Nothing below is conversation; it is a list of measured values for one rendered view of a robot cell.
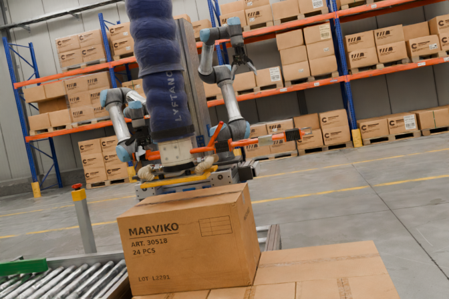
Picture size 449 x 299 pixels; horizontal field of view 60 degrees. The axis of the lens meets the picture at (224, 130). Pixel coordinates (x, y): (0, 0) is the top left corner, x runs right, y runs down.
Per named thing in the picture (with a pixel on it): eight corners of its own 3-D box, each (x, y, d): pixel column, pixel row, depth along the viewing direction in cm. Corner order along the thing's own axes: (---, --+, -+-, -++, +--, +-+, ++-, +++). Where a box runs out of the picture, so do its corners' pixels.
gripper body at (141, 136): (148, 145, 228) (144, 125, 227) (135, 148, 230) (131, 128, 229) (153, 144, 235) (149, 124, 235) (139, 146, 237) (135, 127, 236)
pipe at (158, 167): (140, 181, 194) (137, 169, 194) (158, 171, 219) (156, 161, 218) (206, 171, 188) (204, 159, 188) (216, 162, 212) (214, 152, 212)
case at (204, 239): (131, 296, 192) (115, 217, 190) (160, 262, 231) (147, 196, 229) (251, 285, 180) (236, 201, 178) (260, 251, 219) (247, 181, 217)
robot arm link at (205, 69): (193, 77, 272) (198, 23, 231) (208, 74, 275) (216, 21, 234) (198, 89, 267) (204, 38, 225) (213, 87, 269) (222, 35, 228)
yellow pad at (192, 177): (139, 189, 192) (138, 179, 192) (147, 184, 202) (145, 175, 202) (206, 179, 186) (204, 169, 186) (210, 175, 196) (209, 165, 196)
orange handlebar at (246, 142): (127, 165, 205) (126, 159, 205) (148, 157, 234) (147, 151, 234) (305, 137, 187) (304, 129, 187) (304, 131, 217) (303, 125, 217)
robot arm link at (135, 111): (137, 101, 237) (142, 99, 230) (141, 119, 238) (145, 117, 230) (125, 103, 233) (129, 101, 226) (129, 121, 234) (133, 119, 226)
